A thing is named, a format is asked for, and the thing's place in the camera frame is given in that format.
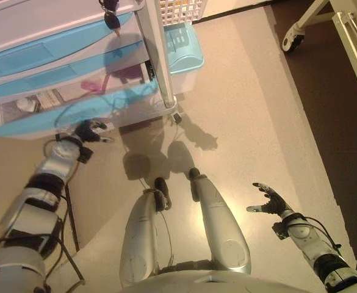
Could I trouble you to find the light blue waste bin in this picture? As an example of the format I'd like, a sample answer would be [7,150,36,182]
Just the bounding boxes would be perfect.
[162,23,205,95]

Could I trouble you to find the small white pill bottle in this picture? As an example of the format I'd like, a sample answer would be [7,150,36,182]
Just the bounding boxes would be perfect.
[15,96,40,112]

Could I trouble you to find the blue white medicine box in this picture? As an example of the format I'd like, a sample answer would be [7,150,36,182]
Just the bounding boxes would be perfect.
[39,91,63,106]

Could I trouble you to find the white bed side rail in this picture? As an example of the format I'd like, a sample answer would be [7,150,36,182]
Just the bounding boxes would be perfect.
[331,11,357,120]

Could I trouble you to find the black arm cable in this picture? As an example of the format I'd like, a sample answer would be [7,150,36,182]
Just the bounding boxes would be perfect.
[301,215,343,253]
[0,139,86,293]

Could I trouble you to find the dark left robot hand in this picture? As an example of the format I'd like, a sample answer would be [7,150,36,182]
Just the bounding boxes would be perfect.
[71,118,117,144]

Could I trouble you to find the pink white medicine box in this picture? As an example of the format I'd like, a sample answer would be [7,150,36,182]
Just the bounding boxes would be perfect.
[79,78,106,92]

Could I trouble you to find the deep drawer with blue front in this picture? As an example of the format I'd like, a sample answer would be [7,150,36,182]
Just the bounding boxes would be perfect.
[0,78,179,142]

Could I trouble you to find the white hospital bed frame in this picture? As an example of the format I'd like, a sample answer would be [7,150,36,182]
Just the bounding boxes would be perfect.
[292,0,330,31]

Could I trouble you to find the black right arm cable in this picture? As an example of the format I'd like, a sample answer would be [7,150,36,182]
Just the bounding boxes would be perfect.
[301,215,343,253]

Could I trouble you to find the white medical cart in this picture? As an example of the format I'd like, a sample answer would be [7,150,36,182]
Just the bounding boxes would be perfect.
[0,0,181,143]

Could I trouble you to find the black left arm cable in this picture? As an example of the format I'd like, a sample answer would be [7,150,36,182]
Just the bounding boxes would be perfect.
[0,139,86,293]

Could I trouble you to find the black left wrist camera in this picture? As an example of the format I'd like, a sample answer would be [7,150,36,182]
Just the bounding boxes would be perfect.
[77,146,93,162]

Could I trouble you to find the dark right robot hand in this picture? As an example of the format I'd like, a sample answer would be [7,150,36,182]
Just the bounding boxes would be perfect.
[245,182,294,219]

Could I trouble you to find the white lattice basket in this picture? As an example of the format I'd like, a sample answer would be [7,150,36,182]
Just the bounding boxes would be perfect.
[158,0,209,27]

